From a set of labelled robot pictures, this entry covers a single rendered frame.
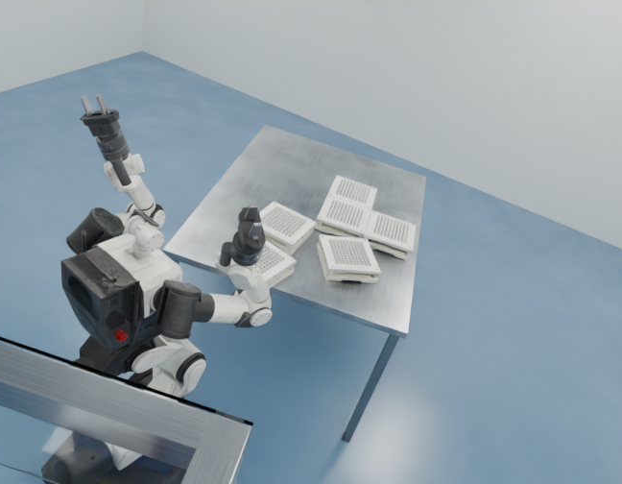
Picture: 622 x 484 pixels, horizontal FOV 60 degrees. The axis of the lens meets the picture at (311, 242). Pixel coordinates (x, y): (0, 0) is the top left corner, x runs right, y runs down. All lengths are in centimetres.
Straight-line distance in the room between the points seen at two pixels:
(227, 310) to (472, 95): 414
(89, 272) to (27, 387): 89
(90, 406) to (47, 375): 8
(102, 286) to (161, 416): 90
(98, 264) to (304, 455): 155
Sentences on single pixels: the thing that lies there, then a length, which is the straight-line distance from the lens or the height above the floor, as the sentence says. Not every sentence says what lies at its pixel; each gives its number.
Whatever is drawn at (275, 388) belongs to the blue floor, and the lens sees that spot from 304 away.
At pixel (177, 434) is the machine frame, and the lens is 79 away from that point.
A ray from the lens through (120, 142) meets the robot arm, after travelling 188.
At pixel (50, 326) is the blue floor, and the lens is 326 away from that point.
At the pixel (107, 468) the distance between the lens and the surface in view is 103.
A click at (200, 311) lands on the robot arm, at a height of 119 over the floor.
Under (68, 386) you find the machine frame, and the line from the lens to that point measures 83.
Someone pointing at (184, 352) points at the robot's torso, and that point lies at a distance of 222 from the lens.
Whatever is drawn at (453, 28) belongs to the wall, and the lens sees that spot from 538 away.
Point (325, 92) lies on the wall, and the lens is 585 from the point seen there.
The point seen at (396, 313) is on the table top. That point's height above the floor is 84.
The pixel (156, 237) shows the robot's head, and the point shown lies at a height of 133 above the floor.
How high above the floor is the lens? 235
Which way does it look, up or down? 35 degrees down
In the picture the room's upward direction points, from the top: 17 degrees clockwise
